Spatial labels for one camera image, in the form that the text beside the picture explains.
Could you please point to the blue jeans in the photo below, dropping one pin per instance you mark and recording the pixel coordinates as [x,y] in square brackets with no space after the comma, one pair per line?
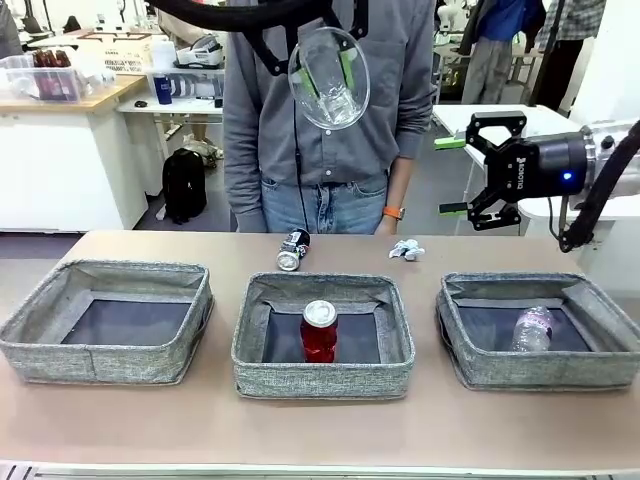
[345,210]

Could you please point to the white table with clutter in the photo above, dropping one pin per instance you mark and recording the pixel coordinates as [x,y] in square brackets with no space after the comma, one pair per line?
[175,107]

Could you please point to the bystander in blue top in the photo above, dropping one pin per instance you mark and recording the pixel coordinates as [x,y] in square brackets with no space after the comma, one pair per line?
[492,65]

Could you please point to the black backpack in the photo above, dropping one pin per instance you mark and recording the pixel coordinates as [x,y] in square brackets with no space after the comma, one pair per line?
[185,185]

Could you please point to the crushed clear plastic bottle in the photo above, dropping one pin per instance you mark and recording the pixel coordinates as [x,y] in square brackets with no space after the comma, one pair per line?
[532,330]

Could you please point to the white bag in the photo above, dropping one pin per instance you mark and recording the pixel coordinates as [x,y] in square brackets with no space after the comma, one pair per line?
[200,147]

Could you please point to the clear plastic storage box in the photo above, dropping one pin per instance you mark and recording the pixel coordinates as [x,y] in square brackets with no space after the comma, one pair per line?
[45,85]

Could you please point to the orange wristwatch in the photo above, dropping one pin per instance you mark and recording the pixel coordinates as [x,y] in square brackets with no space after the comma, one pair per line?
[393,212]

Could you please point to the crumpled white paper ball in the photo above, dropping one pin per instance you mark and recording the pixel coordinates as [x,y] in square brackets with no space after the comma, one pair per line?
[407,248]

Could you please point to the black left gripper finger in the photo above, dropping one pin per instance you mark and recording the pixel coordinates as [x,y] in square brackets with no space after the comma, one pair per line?
[272,50]
[361,20]

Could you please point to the person in grey shirt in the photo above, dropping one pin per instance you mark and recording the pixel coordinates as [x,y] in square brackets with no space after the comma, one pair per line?
[280,125]

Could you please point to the grey fabric basket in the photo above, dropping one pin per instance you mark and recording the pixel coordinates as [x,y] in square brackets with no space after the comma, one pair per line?
[280,380]
[500,375]
[50,360]

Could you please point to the black and silver drink can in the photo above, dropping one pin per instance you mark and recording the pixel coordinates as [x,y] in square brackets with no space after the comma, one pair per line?
[295,247]

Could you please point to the clear plastic cup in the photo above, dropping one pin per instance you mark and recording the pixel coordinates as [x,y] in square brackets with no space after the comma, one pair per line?
[330,107]

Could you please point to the dark blue bottle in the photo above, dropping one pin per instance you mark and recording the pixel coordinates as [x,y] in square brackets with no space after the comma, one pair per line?
[163,90]

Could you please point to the person's right forearm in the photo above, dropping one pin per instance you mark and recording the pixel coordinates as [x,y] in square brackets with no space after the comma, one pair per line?
[240,175]

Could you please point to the plain white table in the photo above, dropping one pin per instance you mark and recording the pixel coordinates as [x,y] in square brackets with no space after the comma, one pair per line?
[452,180]

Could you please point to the person's left forearm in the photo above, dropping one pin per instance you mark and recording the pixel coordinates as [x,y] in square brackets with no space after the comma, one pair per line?
[400,185]

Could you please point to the person's left hand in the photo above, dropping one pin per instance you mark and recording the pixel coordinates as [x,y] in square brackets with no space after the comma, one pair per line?
[387,227]

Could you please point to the printed carton box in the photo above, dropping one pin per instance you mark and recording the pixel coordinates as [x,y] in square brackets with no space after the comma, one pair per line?
[125,55]

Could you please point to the white headset device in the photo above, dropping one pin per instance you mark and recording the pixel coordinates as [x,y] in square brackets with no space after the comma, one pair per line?
[200,55]

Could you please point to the white plastic jug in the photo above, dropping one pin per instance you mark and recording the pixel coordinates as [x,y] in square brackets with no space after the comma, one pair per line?
[163,55]

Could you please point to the white cabinet with wooden top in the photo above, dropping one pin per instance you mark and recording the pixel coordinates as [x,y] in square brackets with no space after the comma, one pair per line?
[60,165]

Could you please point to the bystander in plaid shirt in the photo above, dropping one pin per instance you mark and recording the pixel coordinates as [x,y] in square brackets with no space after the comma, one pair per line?
[570,20]

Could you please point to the bystander in grey clothes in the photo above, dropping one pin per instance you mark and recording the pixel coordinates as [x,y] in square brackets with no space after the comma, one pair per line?
[7,35]

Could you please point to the crushed red soda can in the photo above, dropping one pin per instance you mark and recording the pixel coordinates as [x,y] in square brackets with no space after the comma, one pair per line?
[320,340]

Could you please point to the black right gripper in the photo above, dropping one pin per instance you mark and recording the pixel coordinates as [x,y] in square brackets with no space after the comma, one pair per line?
[540,170]

